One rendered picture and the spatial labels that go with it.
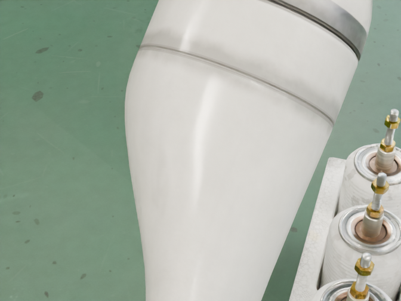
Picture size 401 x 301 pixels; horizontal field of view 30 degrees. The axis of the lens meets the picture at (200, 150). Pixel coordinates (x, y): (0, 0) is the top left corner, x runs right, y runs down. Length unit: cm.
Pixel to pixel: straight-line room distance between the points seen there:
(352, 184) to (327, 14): 69
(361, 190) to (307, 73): 68
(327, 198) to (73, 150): 54
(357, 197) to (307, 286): 14
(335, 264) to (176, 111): 64
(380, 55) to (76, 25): 67
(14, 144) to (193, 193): 115
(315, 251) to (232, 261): 68
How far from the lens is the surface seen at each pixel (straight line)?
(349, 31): 31
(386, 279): 91
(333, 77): 31
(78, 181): 132
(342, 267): 90
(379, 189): 85
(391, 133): 95
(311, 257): 96
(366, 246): 89
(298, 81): 29
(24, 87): 155
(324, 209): 102
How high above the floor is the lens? 91
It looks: 42 degrees down
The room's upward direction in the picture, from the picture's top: 1 degrees counter-clockwise
